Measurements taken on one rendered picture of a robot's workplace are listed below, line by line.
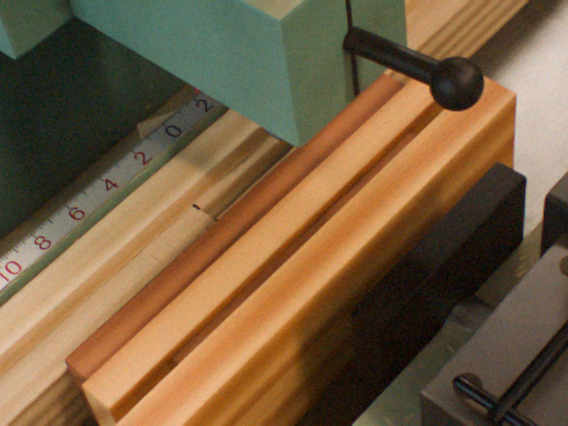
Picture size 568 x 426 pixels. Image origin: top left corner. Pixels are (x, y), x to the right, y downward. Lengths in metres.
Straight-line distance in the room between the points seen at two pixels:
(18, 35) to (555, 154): 0.26
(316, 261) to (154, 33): 0.11
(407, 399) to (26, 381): 0.16
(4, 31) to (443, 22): 0.22
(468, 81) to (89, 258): 0.19
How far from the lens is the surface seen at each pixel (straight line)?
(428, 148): 0.52
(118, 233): 0.54
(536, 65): 0.66
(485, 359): 0.42
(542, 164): 0.61
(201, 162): 0.55
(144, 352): 0.49
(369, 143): 0.54
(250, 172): 0.57
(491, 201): 0.47
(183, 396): 0.46
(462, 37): 0.64
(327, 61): 0.47
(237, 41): 0.46
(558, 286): 0.44
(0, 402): 0.52
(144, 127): 0.73
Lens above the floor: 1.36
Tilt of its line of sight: 50 degrees down
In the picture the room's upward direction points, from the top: 10 degrees counter-clockwise
